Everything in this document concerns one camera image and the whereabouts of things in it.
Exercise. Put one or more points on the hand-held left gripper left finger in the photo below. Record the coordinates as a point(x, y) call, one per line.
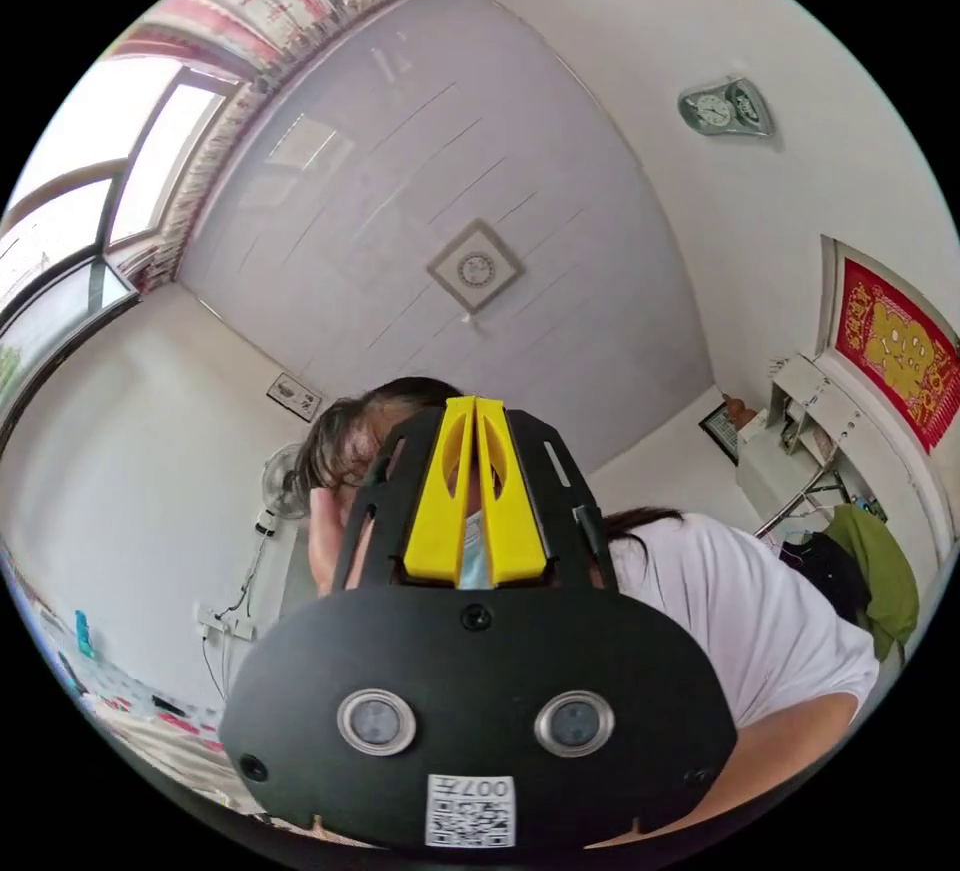
point(439, 511)

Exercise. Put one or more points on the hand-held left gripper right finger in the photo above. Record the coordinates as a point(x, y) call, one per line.
point(510, 518)

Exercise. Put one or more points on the person's left forearm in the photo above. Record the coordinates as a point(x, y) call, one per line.
point(787, 758)

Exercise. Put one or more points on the person's right hand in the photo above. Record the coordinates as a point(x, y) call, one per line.
point(326, 541)

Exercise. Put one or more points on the white standing fan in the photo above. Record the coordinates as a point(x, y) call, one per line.
point(283, 485)

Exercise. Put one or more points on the square ceiling lamp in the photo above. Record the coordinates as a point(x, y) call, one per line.
point(474, 272)

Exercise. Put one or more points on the white power strip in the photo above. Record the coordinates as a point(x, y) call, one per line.
point(225, 623)

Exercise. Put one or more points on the person's body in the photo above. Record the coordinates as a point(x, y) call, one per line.
point(750, 601)

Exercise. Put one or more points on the white shelf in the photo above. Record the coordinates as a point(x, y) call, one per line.
point(795, 428)

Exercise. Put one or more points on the bed with printed sheet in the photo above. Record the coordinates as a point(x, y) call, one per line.
point(150, 736)

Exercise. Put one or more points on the clothes rack with garments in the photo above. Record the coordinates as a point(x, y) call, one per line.
point(874, 571)

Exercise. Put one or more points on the white door with red poster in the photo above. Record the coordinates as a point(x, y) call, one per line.
point(892, 361)

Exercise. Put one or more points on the large window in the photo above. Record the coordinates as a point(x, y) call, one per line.
point(82, 166)

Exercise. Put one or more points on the framed wall picture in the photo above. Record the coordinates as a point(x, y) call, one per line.
point(721, 430)
point(294, 397)

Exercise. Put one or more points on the green wall clock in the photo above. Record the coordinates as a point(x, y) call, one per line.
point(726, 108)

